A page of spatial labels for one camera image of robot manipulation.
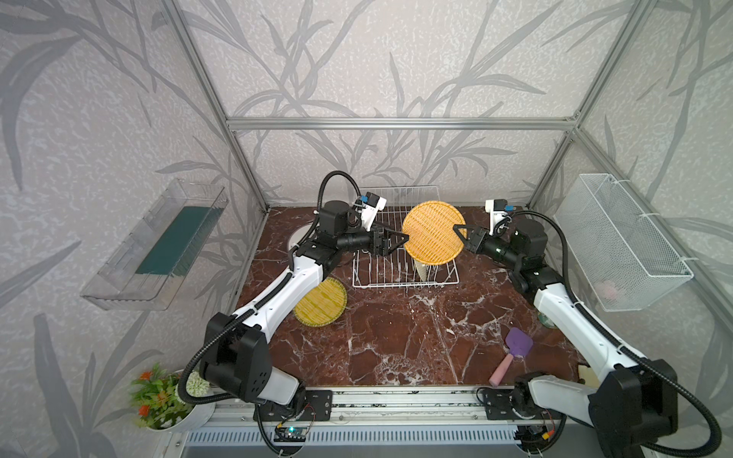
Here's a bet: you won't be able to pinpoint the potted artificial flowers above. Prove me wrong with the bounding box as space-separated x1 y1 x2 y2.
131 364 215 432

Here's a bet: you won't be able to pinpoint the beige patterned plate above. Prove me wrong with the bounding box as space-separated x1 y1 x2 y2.
413 260 429 282
402 200 466 265
293 278 347 327

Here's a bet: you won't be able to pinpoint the purple pink spatula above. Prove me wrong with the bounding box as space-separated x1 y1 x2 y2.
489 327 534 387

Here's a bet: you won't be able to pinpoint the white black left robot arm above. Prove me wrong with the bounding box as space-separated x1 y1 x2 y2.
178 171 408 419

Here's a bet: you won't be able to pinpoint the white wire dish rack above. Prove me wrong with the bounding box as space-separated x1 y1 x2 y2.
351 185 459 289

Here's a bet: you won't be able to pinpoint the pink object in basket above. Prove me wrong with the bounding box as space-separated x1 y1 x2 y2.
595 281 625 307

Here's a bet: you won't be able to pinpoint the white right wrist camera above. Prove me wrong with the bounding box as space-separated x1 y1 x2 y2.
485 200 515 237

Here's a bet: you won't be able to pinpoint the small round patterned dish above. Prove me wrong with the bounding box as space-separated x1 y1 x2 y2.
538 312 557 329

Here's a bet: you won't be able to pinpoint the green mat in shelf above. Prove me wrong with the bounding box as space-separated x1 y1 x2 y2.
136 206 223 277

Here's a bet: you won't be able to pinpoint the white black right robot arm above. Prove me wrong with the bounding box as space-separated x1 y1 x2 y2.
452 210 723 457

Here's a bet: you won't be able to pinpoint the green lit circuit board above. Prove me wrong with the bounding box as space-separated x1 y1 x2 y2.
273 424 312 444

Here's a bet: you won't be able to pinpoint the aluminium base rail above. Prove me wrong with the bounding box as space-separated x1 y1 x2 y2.
153 385 601 457

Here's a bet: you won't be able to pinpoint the clear plastic wall shelf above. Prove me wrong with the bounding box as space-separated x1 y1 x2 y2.
80 179 228 311

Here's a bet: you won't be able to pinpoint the white mesh wall basket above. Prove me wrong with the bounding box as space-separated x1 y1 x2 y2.
555 174 694 312

